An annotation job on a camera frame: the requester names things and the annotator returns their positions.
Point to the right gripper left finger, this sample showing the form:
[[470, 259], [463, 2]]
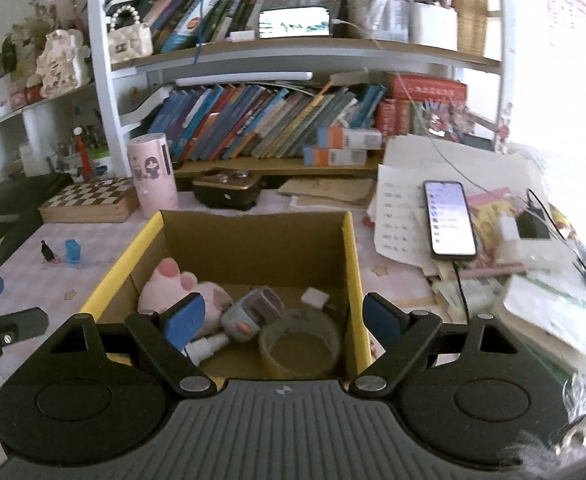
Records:
[[161, 339]]

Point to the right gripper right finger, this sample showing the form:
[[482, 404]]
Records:
[[405, 337]]

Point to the pink plush toy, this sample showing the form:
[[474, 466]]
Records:
[[168, 285]]

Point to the white charger plug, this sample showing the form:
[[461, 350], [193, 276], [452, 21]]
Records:
[[315, 298]]

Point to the yellow tape roll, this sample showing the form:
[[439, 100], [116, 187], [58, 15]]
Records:
[[303, 344]]

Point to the black binder clip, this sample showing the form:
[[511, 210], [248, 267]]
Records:
[[47, 252]]

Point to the pink checkered tablecloth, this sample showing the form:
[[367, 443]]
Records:
[[100, 269]]

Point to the black electronic keyboard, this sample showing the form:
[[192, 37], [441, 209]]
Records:
[[20, 201]]

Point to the yellow cardboard box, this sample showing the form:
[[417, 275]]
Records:
[[288, 252]]

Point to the stack of papers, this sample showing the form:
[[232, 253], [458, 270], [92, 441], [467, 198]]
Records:
[[420, 209]]

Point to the smartphone on papers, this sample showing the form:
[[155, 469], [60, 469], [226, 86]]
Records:
[[449, 220]]

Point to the wooden chess board box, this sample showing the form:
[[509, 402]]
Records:
[[102, 201]]

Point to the orange red bottle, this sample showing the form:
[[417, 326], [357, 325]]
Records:
[[85, 162]]

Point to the dark brown wooden box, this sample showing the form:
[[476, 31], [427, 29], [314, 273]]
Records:
[[223, 188]]

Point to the white green lid jar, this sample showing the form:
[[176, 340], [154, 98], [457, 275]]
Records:
[[102, 162]]

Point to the pink cylinder container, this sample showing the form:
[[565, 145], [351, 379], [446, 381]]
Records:
[[153, 175]]

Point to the orange white medicine box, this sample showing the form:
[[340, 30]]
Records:
[[340, 138]]

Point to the row of leaning books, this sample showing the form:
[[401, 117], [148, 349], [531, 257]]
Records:
[[266, 120]]

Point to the white bookshelf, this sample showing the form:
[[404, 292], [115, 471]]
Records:
[[40, 125]]

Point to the white quilted handbag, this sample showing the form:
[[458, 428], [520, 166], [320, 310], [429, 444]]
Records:
[[129, 42]]

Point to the phone on shelf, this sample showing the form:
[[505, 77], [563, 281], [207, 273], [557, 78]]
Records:
[[299, 21]]

